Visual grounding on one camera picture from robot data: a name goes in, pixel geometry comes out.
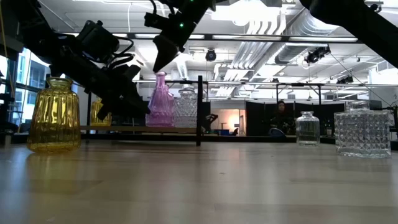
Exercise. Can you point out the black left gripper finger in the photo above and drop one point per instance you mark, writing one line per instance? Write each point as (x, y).
(135, 102)

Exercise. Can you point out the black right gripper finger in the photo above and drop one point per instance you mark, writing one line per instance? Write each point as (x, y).
(161, 53)
(174, 51)

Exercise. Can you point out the pink ringed bottle vase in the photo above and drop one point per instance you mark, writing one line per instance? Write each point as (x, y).
(160, 109)

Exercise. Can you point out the small amber ribbed vase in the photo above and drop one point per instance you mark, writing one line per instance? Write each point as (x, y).
(94, 116)

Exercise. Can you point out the clear textured jar vase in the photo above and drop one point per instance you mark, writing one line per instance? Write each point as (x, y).
(186, 112)

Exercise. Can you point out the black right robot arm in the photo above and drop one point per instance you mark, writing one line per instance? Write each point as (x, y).
(357, 18)

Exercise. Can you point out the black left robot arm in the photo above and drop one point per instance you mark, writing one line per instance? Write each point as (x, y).
(37, 40)

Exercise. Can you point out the black ceiling spotlight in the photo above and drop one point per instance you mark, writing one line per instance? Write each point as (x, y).
(317, 54)
(211, 55)
(345, 79)

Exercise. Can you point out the large amber ribbed vase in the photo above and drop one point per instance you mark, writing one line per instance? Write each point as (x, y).
(54, 121)

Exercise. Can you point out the long ceiling light bar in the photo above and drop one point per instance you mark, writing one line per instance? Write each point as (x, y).
(255, 38)

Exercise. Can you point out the black room divider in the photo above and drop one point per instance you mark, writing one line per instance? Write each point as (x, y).
(252, 118)

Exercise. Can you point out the person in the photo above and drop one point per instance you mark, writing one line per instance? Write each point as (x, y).
(281, 115)

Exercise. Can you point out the dark blue office chair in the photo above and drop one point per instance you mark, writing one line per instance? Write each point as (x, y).
(276, 133)

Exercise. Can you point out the clear ribbed jar vase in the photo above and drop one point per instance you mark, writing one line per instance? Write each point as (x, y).
(307, 130)

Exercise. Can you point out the clear square diamond-cut vase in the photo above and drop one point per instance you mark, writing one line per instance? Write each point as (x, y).
(362, 133)

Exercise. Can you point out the wooden shelf black frame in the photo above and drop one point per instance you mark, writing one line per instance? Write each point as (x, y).
(136, 129)

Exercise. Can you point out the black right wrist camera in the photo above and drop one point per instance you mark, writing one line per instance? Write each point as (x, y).
(152, 20)

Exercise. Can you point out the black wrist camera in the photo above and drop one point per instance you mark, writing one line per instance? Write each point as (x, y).
(96, 42)
(152, 20)

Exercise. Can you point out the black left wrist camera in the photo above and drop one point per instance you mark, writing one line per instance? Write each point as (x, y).
(96, 42)

